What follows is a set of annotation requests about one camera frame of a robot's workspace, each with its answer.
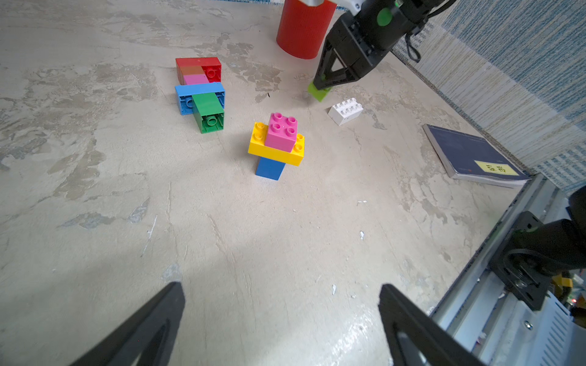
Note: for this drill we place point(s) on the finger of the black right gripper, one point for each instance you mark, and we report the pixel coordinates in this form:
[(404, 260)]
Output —
[(327, 59), (330, 78)]

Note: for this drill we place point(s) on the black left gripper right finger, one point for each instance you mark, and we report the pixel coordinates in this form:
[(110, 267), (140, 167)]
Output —
[(413, 338)]

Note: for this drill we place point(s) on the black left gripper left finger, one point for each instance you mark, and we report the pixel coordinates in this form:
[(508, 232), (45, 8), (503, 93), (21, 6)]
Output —
[(145, 338)]

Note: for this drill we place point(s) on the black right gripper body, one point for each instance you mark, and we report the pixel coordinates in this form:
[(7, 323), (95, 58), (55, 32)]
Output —
[(355, 42)]

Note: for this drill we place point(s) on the lime green lego brick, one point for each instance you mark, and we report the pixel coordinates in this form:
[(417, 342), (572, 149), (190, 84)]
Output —
[(318, 94)]

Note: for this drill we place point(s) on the pink lego brick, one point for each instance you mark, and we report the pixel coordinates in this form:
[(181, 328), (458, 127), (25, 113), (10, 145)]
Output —
[(282, 132)]

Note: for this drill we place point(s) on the yellow lego brick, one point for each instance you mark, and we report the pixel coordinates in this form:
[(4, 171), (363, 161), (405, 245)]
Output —
[(258, 147)]

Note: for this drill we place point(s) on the red lego brick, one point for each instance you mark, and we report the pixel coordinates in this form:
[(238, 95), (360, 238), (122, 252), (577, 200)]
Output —
[(211, 66)]

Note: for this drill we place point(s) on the dark blue lego brick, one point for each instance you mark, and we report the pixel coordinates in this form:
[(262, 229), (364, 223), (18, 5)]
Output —
[(270, 169)]

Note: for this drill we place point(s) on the magenta lego brick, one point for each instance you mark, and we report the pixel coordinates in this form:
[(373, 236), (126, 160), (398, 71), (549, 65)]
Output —
[(195, 79)]

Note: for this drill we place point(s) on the orange lego brick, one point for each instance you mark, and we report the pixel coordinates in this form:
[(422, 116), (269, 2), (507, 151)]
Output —
[(191, 70)]

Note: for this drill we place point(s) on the light blue lego brick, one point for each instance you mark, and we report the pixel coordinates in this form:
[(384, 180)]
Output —
[(185, 92)]

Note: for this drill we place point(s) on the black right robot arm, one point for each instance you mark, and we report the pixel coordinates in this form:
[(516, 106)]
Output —
[(410, 18)]

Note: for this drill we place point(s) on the white lego brick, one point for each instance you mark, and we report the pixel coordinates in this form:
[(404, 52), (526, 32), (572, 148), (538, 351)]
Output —
[(345, 111)]

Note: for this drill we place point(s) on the red pen cup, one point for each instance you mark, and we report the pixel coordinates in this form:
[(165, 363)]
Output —
[(302, 28)]

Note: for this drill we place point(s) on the dark blue notebook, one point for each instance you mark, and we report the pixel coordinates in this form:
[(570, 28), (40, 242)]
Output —
[(472, 158)]

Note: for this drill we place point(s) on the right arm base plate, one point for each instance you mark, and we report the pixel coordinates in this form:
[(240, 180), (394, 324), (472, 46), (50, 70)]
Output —
[(533, 253)]

